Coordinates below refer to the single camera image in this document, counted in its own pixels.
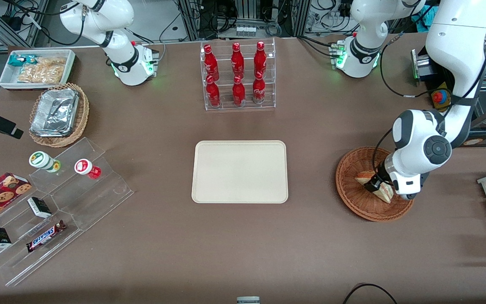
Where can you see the stacked aluminium foil trays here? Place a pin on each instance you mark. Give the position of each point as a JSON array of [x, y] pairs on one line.
[[55, 112]]

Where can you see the white rectangular snack bin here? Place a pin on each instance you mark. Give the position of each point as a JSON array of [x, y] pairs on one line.
[[9, 80]]

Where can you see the oval wicker basket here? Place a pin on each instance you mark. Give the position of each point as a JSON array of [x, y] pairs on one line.
[[83, 109]]

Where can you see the clear acrylic stepped stand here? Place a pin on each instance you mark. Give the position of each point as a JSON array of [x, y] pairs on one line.
[[95, 202]]

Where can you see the red lidded cup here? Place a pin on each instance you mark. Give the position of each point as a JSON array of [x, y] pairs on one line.
[[85, 166]]

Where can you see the clear acrylic bottle rack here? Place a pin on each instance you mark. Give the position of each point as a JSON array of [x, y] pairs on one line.
[[226, 105]]

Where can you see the red cola bottle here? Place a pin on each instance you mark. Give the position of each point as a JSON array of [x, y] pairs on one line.
[[210, 63], [259, 90], [237, 62], [213, 93], [238, 93], [260, 61]]

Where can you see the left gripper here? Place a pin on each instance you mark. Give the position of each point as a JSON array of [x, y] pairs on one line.
[[379, 179]]

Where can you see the teal snack packet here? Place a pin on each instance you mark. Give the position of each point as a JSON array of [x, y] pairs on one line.
[[20, 59]]

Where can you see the snickers chocolate bar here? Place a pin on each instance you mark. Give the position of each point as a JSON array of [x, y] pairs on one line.
[[44, 236]]

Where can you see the metal control box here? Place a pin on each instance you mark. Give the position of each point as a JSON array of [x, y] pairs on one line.
[[422, 67]]

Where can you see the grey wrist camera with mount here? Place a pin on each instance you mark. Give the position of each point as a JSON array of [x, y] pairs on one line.
[[410, 196]]

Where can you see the beige plastic serving tray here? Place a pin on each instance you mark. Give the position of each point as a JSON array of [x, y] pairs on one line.
[[239, 172]]

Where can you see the red emergency stop button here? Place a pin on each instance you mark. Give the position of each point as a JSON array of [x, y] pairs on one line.
[[438, 97]]

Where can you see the round brown wicker basket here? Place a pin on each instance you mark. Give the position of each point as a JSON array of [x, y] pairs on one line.
[[352, 198]]

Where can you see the green lidded cup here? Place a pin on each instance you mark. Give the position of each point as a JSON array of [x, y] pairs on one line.
[[40, 159]]

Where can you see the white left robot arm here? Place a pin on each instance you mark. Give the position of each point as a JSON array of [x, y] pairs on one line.
[[458, 42]]

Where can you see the small grey box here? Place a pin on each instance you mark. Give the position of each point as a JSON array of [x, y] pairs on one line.
[[248, 300]]

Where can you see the clear bag of crackers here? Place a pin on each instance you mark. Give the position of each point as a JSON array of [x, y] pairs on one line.
[[44, 69]]

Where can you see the triangular sandwich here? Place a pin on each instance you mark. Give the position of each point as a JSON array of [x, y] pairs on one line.
[[385, 194]]

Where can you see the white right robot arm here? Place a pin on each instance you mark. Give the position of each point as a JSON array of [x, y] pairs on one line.
[[120, 50]]

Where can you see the teal cloth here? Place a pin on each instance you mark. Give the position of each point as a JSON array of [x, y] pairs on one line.
[[420, 19]]

